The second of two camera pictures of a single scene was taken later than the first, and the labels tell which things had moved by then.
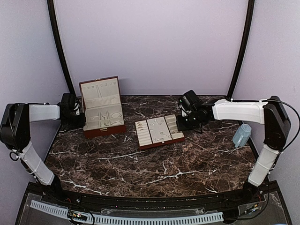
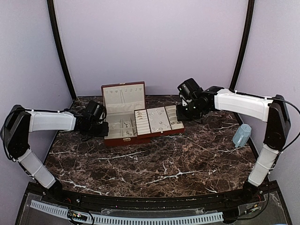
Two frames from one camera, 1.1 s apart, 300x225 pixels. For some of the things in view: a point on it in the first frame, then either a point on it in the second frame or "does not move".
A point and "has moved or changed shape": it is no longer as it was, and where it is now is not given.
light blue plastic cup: [242, 135] does not move
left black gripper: [81, 124] to [104, 132]
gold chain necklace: [187, 147] does not move
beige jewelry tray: [157, 131] has moved or changed shape
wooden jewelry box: [103, 108] to [120, 100]
